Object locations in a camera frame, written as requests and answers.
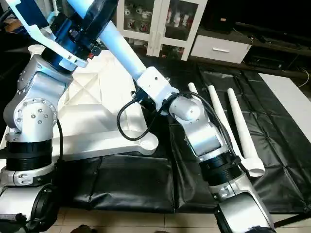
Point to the white plastic table leg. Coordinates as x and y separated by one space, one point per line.
121 41
221 114
243 131
192 88

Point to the white plastic table top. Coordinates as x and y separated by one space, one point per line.
97 126

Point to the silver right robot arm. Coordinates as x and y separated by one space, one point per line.
204 136

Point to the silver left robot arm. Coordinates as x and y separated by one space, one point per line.
34 116

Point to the white glass door cabinet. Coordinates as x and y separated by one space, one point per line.
160 24

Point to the black work mat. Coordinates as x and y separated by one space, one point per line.
136 184

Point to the white drawer unit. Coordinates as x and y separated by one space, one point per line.
221 48

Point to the white flat board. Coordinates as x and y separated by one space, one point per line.
289 92

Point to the dark low media cabinet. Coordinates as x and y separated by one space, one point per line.
282 53

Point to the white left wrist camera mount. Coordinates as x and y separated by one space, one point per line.
39 35

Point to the black metal frame leg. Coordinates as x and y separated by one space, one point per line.
294 221

